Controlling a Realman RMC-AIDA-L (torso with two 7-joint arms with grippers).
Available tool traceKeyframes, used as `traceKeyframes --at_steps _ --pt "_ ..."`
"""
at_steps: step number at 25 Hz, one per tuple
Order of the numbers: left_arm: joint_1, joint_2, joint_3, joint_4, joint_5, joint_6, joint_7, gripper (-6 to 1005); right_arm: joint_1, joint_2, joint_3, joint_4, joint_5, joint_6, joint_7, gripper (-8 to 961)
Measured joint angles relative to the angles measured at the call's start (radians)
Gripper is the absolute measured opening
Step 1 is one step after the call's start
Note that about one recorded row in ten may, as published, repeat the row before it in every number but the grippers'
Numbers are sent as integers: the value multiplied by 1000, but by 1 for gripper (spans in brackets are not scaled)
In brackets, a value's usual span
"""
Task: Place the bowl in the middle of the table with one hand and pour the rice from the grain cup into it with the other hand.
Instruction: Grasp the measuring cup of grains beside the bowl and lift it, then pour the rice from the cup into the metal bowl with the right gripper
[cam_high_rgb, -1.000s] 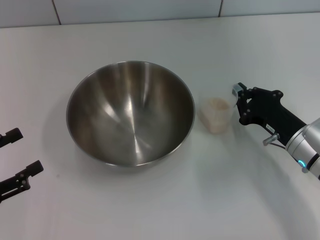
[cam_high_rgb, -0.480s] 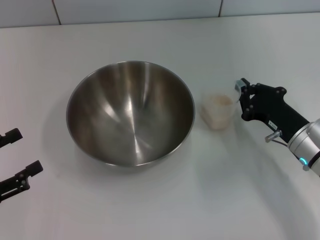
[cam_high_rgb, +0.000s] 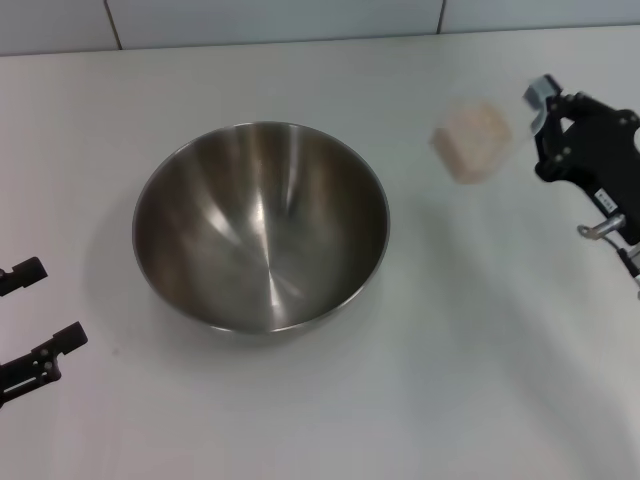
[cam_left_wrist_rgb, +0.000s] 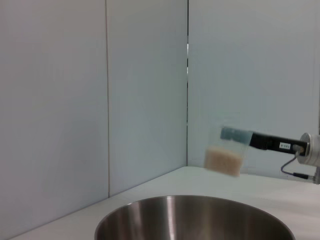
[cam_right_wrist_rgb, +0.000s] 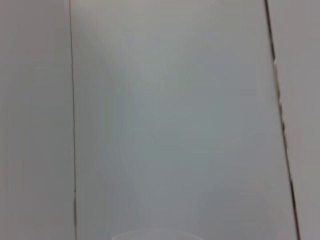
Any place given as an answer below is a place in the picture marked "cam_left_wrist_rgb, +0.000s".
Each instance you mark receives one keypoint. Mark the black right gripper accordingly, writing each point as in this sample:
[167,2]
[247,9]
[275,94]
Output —
[287,145]

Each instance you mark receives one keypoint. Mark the white rice grains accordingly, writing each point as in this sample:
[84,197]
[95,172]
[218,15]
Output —
[222,162]

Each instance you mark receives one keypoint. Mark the clear plastic cup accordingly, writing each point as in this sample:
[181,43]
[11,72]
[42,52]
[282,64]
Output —
[215,140]

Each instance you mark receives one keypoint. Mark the stainless steel mixing bowl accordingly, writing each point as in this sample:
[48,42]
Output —
[195,220]

